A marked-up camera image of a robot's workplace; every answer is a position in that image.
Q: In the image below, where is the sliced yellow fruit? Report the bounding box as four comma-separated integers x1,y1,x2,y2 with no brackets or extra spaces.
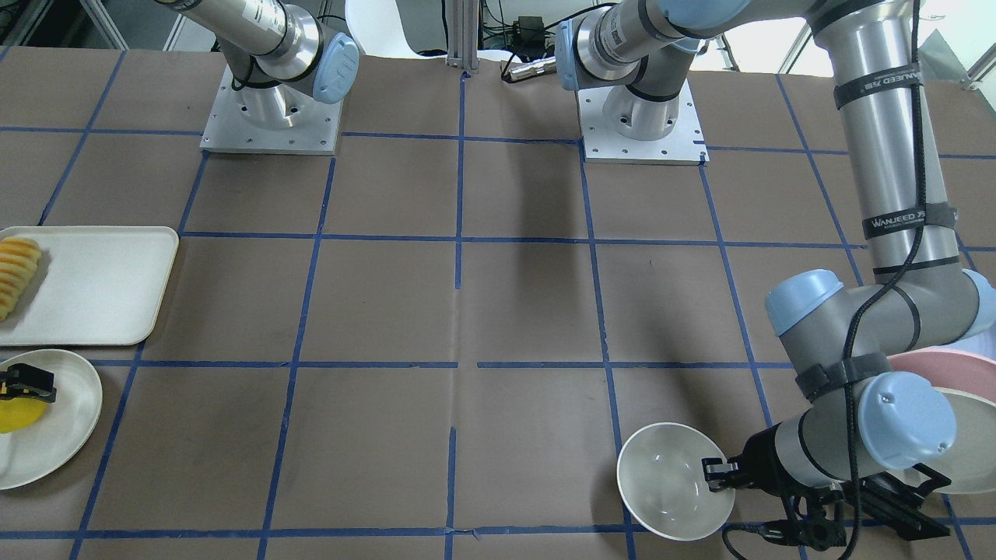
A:
1,236,42,321

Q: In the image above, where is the aluminium frame post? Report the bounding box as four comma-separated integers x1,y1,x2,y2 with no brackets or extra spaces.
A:
442,0,480,75

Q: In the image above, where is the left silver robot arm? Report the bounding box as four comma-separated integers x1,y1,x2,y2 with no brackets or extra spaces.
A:
554,1,994,492

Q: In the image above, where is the black plate rack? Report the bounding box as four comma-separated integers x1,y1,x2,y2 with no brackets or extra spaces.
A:
858,464,951,541

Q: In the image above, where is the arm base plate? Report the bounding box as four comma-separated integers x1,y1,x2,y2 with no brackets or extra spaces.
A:
199,68,344,156
576,82,710,166

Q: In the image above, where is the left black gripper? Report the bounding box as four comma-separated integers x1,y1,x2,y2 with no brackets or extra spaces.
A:
702,423,808,498

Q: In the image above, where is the white rectangular tray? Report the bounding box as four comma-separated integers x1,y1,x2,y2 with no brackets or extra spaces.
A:
1,226,179,347

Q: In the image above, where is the yellow lemon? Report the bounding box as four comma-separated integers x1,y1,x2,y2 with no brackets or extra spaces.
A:
0,398,49,435

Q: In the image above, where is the pink plate in rack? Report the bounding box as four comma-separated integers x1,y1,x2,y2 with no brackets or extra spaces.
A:
889,347,995,403

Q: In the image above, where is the beige plate in rack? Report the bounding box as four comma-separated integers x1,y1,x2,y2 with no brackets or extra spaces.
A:
922,387,995,494

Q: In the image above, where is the white round plate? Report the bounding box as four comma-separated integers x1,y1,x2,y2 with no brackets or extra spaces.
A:
1,348,103,492

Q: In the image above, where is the white ceramic bowl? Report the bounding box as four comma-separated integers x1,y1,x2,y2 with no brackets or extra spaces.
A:
616,422,735,541

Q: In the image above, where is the white chair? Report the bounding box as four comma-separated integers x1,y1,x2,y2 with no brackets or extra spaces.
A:
344,1,447,59

